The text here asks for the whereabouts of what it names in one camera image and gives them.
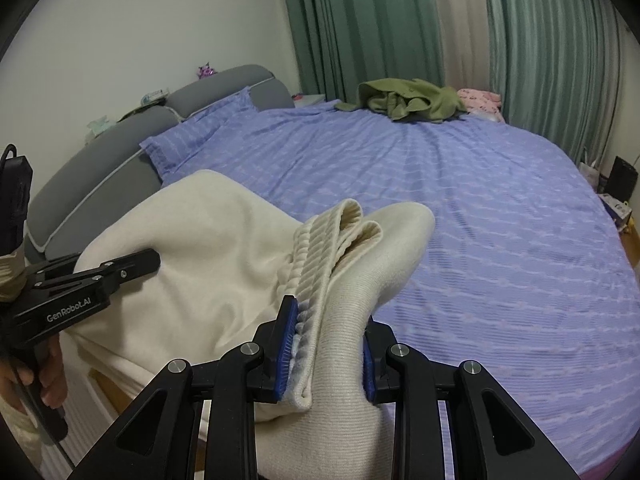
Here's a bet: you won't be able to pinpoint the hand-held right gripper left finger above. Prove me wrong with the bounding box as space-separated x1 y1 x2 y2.
102 295 301 480

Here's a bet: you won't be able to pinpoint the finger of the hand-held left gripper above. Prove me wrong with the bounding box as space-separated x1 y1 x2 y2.
74 248 162 289
24 253 80 287

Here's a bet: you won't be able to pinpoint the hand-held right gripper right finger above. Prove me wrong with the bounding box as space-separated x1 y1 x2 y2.
361 316 543 480

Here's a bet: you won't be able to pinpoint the person's left forearm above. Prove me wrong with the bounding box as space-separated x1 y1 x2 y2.
0 395 43 480

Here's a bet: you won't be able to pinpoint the person's left hand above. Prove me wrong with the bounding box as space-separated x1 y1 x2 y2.
0 332 67 413

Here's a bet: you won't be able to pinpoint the grey padded headboard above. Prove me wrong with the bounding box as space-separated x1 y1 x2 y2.
25 64 296 263

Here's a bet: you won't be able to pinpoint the purple patterned pillow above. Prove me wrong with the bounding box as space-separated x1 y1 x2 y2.
139 86 261 183

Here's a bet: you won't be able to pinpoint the purple patterned blanket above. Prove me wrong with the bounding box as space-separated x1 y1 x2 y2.
215 97 633 476

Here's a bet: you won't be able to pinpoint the olive green clothes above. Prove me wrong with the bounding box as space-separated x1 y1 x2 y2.
334 78 467 124

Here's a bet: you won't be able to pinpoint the pink cloth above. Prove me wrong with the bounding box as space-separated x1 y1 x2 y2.
456 87 502 113

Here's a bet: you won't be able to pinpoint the pile of white boxes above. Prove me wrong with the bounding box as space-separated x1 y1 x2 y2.
600 192 631 233

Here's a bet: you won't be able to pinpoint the white paper bag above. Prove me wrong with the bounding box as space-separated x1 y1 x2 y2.
579 159 601 191

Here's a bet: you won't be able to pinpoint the black speaker box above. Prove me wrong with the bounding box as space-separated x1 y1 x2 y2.
611 156 639 196

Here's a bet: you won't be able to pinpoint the green curtain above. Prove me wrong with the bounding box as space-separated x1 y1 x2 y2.
480 0 633 161
277 0 446 103

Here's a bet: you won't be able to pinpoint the beige curtain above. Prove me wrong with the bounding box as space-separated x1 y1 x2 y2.
427 0 503 93

